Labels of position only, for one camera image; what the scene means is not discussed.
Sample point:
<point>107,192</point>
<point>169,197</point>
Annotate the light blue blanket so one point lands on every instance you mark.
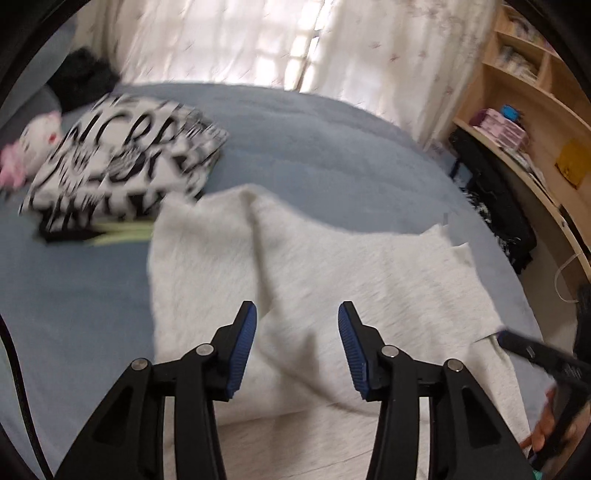
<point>323,147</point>

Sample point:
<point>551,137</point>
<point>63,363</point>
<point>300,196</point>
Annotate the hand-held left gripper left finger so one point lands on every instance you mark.
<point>242,350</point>

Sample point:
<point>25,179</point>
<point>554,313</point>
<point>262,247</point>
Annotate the pink plush toy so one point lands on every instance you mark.
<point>37,134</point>

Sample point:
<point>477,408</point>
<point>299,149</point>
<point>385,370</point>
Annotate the yellow cloth on shelf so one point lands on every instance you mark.
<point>572,164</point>

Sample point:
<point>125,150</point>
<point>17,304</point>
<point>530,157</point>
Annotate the grey pillow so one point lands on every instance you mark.
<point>32,92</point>

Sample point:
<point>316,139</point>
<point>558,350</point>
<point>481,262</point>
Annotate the long black case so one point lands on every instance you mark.
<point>489,184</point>

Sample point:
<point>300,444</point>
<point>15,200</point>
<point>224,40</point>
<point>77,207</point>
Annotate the person's right hand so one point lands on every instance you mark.
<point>545,422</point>

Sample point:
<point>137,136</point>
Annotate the wooden bookshelf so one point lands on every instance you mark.
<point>545,115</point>

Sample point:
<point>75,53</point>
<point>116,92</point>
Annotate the black and white printed clothes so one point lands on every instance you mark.
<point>115,157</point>

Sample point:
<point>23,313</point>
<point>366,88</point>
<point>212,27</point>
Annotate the white hoodie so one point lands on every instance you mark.
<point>346,258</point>

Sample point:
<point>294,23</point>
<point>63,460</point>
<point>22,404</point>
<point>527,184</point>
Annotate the small blue object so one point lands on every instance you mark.
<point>510,112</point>

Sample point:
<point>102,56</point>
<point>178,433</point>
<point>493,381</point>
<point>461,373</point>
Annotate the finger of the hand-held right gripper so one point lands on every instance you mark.
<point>540,353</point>

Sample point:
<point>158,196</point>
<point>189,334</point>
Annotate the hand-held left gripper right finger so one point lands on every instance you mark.
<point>351,355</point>

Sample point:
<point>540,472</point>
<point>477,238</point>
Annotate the light green garment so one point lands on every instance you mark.
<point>124,233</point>

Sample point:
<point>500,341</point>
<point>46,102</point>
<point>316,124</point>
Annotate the pink boxes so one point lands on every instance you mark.
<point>503,131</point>

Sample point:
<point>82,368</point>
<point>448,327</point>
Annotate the row of books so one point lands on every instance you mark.
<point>517,62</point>

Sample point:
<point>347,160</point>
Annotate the black cloth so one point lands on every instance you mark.
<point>83,76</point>

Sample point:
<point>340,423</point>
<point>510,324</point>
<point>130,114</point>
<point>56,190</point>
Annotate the white patterned curtain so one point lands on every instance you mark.
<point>231,41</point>

